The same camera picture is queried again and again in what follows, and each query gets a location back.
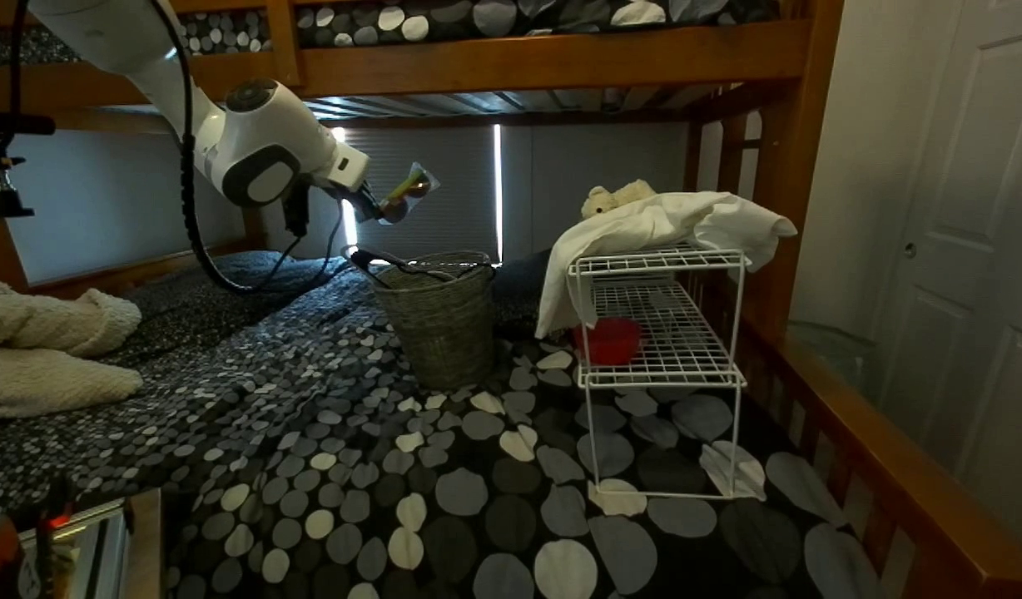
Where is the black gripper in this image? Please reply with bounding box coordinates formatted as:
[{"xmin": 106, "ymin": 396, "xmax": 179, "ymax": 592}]
[{"xmin": 347, "ymin": 178, "xmax": 419, "ymax": 229}]

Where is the woven wicker basket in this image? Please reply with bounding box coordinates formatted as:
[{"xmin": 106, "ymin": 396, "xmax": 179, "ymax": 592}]
[{"xmin": 361, "ymin": 257, "xmax": 501, "ymax": 392}]

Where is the gray window blind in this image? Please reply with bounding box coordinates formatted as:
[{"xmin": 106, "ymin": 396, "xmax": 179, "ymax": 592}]
[{"xmin": 336, "ymin": 118, "xmax": 693, "ymax": 270}]

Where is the dotted upper bunk mattress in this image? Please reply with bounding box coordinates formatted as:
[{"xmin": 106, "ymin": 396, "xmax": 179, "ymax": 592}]
[{"xmin": 0, "ymin": 0, "xmax": 790, "ymax": 64}]

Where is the beige stuffed toy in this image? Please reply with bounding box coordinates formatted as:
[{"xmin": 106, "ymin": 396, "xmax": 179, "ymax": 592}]
[{"xmin": 580, "ymin": 178, "xmax": 659, "ymax": 220}]

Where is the white crumpled cloth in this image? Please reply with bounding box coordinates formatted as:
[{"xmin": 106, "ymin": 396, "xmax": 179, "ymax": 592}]
[{"xmin": 532, "ymin": 189, "xmax": 802, "ymax": 343}]

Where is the red cup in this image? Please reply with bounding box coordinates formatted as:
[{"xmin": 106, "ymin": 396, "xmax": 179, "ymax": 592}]
[{"xmin": 575, "ymin": 317, "xmax": 650, "ymax": 370}]

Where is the dark speckled blanket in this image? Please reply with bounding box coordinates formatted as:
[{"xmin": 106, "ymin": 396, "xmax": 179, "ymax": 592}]
[{"xmin": 0, "ymin": 246, "xmax": 407, "ymax": 520}]

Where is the black dotted bedspread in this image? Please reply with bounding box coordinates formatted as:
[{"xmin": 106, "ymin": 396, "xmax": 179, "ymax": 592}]
[{"xmin": 155, "ymin": 320, "xmax": 889, "ymax": 599}]

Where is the beige folded towel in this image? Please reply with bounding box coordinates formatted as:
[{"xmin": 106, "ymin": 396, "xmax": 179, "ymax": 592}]
[{"xmin": 0, "ymin": 276, "xmax": 146, "ymax": 424}]

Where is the white books stack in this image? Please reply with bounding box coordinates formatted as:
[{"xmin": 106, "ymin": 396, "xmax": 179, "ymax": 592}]
[{"xmin": 14, "ymin": 497, "xmax": 137, "ymax": 599}]

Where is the white panel door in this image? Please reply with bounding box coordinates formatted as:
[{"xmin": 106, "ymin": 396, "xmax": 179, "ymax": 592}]
[{"xmin": 852, "ymin": 0, "xmax": 1022, "ymax": 527}]

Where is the wooden bunk bed frame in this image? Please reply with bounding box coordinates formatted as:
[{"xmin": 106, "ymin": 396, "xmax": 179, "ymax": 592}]
[{"xmin": 0, "ymin": 0, "xmax": 1022, "ymax": 599}]

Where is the thick black cable sleeve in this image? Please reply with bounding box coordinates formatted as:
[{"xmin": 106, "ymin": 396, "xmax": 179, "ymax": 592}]
[{"xmin": 140, "ymin": 0, "xmax": 269, "ymax": 297}]

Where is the white wire shelf rack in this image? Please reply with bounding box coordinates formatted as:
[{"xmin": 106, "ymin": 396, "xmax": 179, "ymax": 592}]
[{"xmin": 565, "ymin": 244, "xmax": 769, "ymax": 505}]

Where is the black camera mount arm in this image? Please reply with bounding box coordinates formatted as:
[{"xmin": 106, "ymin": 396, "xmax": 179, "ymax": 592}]
[{"xmin": 0, "ymin": 109, "xmax": 61, "ymax": 224}]

